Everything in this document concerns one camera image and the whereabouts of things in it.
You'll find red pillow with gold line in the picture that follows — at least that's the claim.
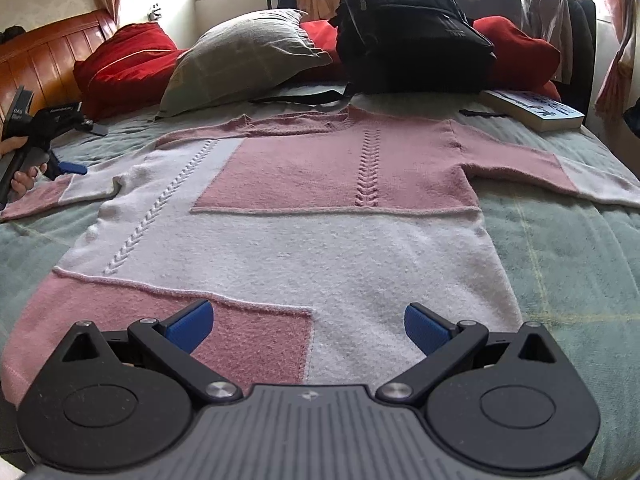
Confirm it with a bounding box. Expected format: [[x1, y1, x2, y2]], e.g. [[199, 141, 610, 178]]
[[74, 22, 188, 121]]

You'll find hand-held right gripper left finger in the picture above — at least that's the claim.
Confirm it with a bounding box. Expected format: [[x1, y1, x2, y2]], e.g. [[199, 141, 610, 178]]
[[61, 299, 244, 404]]

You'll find pink and white sweater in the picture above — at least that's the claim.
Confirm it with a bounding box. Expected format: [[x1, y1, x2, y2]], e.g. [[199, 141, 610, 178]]
[[0, 105, 640, 409]]

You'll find person's left hand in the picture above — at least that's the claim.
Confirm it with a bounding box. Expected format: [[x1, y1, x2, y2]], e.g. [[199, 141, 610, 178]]
[[0, 136, 51, 201]]

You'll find black hanging coat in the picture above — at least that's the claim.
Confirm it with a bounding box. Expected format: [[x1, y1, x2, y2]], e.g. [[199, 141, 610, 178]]
[[567, 0, 599, 116]]

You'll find grey-green plaid pillow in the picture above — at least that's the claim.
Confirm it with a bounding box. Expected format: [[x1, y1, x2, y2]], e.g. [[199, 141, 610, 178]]
[[157, 8, 333, 118]]

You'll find beige hanging shirt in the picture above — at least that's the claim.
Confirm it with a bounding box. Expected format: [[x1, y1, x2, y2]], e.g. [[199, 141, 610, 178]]
[[520, 0, 573, 84]]

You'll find wooden headboard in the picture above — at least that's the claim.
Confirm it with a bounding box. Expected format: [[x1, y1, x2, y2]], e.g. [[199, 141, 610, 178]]
[[0, 10, 118, 133]]

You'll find green plaid blanket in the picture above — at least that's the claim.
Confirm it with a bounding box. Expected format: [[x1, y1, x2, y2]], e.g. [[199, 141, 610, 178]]
[[0, 77, 640, 480]]

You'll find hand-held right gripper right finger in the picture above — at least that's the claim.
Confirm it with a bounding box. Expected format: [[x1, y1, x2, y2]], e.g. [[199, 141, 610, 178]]
[[376, 302, 557, 406]]

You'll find tan cloth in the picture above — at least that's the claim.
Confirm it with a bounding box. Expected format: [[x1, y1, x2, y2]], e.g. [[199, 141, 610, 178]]
[[295, 0, 346, 24]]

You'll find thick paperback book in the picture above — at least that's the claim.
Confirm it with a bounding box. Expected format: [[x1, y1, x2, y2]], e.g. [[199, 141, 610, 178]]
[[480, 89, 586, 133]]

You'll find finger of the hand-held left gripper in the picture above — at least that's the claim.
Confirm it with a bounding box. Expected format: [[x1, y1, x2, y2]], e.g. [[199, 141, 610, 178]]
[[75, 117, 109, 138], [47, 157, 88, 182]]

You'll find black backpack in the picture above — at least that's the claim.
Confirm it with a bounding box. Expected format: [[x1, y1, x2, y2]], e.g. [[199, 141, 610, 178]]
[[249, 0, 497, 107]]

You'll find red cushion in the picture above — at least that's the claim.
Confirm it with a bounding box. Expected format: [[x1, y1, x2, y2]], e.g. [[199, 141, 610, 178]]
[[300, 19, 346, 79], [472, 15, 562, 102]]

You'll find dark clothing on chair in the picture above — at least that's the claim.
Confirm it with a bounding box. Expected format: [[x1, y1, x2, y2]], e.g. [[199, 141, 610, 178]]
[[622, 105, 640, 141]]

